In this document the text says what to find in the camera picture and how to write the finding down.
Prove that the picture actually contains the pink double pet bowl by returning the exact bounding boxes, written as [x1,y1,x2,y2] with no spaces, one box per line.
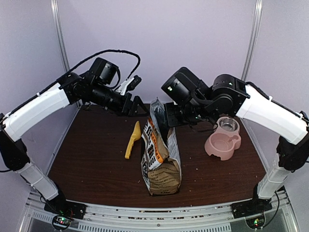
[204,116,241,161]

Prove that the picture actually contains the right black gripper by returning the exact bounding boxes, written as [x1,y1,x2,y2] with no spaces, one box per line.
[163,101,213,127]

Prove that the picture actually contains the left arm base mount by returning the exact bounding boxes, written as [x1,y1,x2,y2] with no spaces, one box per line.
[44,184,86,219]

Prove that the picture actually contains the brown pet food bag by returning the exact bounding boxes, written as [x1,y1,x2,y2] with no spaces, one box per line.
[140,99,182,195]

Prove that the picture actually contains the yellow plastic scoop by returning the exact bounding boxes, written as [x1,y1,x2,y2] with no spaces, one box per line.
[125,121,141,159]

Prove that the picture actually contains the aluminium front rail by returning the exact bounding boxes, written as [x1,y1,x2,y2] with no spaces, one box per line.
[24,190,297,232]

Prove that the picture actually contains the right aluminium frame post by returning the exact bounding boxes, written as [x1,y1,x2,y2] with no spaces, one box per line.
[241,0,263,82]

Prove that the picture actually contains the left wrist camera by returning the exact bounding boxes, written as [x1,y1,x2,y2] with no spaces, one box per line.
[115,75,142,96]

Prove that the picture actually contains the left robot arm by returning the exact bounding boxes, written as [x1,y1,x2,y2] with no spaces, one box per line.
[0,58,149,215]

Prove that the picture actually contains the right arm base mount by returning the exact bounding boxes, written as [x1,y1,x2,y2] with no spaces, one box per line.
[231,191,272,219]

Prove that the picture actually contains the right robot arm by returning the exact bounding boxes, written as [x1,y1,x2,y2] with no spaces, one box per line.
[162,67,309,214]

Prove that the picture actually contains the black braided cable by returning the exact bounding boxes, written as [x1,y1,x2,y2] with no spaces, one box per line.
[4,49,141,116]

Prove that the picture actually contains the left aluminium frame post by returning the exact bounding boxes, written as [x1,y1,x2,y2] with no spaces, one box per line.
[50,0,70,72]

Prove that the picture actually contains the aluminium frame post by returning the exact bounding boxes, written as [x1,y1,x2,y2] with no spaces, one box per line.
[241,0,263,82]
[50,0,70,72]

